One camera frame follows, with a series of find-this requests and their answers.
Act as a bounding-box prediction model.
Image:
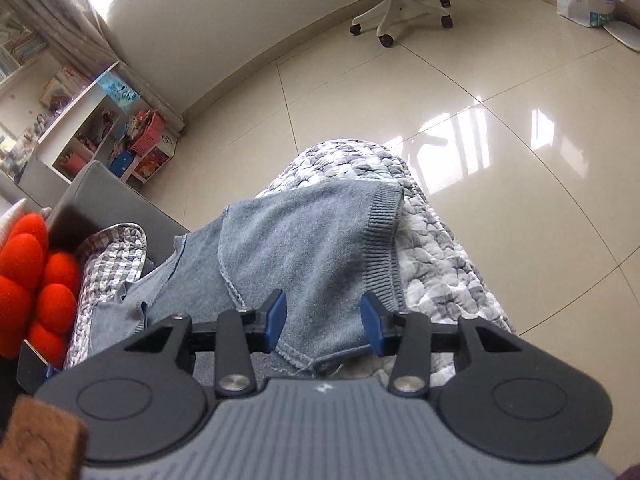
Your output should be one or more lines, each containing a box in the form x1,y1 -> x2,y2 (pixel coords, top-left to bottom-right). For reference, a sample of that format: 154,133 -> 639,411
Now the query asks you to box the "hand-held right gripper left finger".
122,290 -> 288,396

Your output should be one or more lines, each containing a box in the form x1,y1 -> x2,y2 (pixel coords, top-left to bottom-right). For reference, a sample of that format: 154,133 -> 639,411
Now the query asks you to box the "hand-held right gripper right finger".
360,291 -> 521,397

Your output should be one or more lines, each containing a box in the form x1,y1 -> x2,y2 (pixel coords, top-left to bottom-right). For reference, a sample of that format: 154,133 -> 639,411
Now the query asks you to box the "grey knitted sweater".
92,180 -> 406,376

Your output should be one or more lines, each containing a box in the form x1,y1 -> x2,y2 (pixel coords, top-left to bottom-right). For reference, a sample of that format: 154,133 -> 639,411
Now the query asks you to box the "grey checkered quilted bedspread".
65,137 -> 518,376

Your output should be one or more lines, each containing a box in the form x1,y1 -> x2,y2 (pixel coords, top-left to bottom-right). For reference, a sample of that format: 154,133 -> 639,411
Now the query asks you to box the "grey bed headboard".
20,160 -> 191,266

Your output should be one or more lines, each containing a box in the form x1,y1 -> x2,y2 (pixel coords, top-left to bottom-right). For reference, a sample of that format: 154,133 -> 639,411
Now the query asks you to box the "pink basket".
129,110 -> 166,156

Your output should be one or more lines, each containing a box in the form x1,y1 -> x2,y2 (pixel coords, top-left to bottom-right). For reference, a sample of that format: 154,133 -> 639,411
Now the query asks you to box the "smartphone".
17,340 -> 51,396

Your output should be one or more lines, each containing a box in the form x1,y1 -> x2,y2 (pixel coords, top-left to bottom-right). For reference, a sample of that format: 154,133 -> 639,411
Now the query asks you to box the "orange pumpkin cushion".
0,212 -> 81,368

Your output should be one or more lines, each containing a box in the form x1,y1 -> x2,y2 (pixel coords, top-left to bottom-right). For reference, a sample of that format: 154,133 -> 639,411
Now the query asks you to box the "blue patterned bag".
95,71 -> 141,106

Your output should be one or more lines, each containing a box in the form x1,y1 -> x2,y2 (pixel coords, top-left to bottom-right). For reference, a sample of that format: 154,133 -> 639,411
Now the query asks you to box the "white pillow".
0,199 -> 26,246

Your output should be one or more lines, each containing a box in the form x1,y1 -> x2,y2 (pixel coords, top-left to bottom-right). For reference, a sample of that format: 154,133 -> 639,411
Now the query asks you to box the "white office chair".
300,0 -> 453,48

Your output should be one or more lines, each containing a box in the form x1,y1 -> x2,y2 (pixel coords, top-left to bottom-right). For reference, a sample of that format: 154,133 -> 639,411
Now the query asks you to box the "beige curtain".
0,0 -> 188,136

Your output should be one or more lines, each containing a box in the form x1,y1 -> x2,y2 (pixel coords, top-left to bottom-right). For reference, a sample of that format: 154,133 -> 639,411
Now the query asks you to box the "white round scale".
602,20 -> 640,52

